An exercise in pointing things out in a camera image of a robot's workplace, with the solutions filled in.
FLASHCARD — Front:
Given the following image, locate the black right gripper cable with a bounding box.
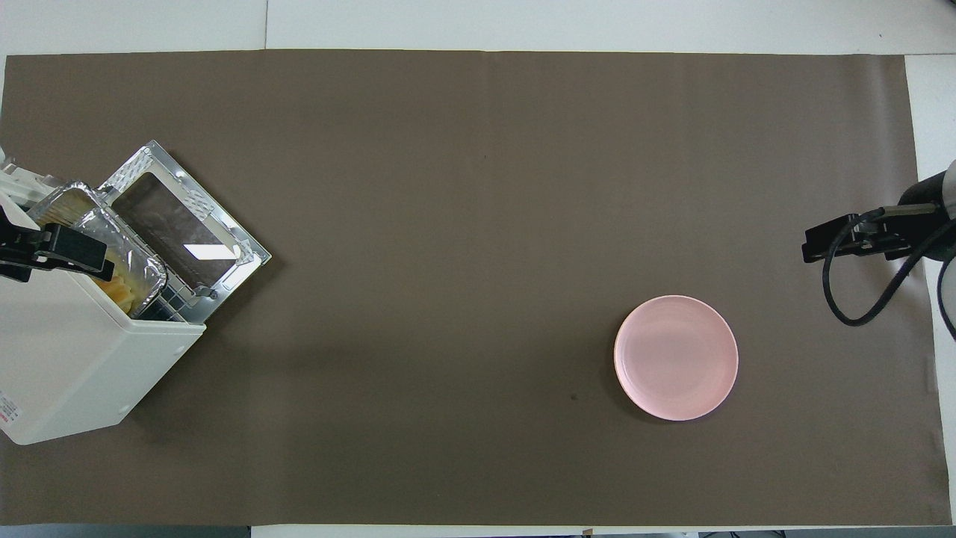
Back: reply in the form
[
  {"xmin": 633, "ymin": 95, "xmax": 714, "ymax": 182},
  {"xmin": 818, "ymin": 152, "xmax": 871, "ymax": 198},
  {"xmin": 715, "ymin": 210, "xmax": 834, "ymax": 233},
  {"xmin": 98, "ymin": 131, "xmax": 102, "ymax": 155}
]
[{"xmin": 822, "ymin": 203, "xmax": 956, "ymax": 341}]

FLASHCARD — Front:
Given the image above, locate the yellow ridged bread roll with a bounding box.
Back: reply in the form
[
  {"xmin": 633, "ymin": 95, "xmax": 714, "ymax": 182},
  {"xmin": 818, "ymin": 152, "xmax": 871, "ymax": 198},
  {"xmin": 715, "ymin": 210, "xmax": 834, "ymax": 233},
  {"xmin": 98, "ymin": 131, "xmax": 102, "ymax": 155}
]
[{"xmin": 97, "ymin": 258, "xmax": 140, "ymax": 315}]

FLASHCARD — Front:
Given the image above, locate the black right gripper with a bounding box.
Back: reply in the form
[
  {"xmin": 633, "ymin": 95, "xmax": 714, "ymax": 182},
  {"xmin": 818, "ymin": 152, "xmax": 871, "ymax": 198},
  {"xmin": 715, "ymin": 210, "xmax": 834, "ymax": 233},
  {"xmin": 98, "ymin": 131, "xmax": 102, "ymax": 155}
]
[{"xmin": 802, "ymin": 173, "xmax": 956, "ymax": 264}]

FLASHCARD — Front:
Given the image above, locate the silver foil baking tray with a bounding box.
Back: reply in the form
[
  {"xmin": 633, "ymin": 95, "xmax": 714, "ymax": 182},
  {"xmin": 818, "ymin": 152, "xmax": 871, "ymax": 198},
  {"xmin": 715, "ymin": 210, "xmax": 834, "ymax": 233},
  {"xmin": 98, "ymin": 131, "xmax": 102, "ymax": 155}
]
[{"xmin": 28, "ymin": 182, "xmax": 168, "ymax": 318}]

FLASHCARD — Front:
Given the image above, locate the pink round plate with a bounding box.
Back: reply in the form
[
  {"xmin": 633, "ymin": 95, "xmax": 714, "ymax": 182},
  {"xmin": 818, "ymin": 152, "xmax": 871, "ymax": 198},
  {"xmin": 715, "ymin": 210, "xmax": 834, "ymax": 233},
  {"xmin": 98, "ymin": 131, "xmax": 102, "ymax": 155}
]
[{"xmin": 613, "ymin": 295, "xmax": 739, "ymax": 421}]

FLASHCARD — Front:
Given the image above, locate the cream toaster oven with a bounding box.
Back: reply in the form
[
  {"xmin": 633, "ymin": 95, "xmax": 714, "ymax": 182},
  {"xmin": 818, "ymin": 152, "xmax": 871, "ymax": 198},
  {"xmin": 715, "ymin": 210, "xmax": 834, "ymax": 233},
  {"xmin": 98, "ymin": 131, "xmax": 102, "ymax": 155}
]
[{"xmin": 0, "ymin": 153, "xmax": 208, "ymax": 446}]

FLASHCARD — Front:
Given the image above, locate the metal oven wire rack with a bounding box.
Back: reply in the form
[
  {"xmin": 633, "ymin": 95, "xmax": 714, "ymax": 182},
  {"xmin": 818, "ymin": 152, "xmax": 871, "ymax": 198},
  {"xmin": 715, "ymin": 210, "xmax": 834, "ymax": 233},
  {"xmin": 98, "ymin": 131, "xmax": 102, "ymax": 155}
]
[{"xmin": 140, "ymin": 278, "xmax": 207, "ymax": 324}]

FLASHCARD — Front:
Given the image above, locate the brown table mat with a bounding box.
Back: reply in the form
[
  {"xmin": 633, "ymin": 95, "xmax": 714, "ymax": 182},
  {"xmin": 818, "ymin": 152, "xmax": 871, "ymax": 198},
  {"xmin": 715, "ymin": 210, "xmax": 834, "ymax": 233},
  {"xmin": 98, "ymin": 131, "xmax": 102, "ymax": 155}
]
[{"xmin": 0, "ymin": 49, "xmax": 953, "ymax": 528}]

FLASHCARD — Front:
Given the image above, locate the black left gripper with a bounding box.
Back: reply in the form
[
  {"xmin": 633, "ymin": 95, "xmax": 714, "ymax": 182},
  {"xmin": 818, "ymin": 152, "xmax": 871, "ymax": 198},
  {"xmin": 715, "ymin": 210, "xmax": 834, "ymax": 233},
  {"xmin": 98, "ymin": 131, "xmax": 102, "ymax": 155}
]
[{"xmin": 0, "ymin": 205, "xmax": 116, "ymax": 283}]

